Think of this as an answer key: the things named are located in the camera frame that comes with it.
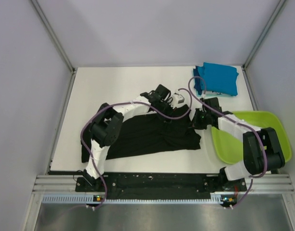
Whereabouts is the black t shirt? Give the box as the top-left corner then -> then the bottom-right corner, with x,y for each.
80,103 -> 202,164

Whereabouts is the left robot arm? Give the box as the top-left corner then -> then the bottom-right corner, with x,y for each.
80,84 -> 184,191

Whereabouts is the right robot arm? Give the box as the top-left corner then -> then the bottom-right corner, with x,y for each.
192,97 -> 291,191

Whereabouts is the light teal folded shirt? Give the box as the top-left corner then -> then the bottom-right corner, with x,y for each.
196,90 -> 230,97

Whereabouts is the dark blue folded shirt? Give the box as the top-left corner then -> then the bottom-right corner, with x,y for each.
193,66 -> 205,95

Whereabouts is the green plastic basin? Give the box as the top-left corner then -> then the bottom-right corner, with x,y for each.
211,111 -> 292,164

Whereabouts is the top blue folded shirt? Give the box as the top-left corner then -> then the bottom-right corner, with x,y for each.
197,63 -> 239,96

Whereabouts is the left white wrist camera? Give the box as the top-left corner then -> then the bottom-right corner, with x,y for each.
170,93 -> 185,109

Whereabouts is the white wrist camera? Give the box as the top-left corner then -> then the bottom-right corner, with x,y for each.
201,93 -> 207,99
170,93 -> 185,109

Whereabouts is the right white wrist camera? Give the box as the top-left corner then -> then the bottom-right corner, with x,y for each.
201,93 -> 207,99

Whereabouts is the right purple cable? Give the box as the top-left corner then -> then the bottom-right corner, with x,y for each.
187,76 -> 268,209

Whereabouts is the right aluminium frame post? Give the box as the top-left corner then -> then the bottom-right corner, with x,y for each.
243,0 -> 288,71

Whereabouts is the aluminium frame post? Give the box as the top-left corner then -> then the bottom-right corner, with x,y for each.
243,0 -> 288,71
29,0 -> 75,74

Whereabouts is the light blue cable duct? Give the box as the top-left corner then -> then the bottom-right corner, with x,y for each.
42,194 -> 234,205

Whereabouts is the left aluminium frame post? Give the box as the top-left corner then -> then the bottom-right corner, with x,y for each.
29,0 -> 75,74

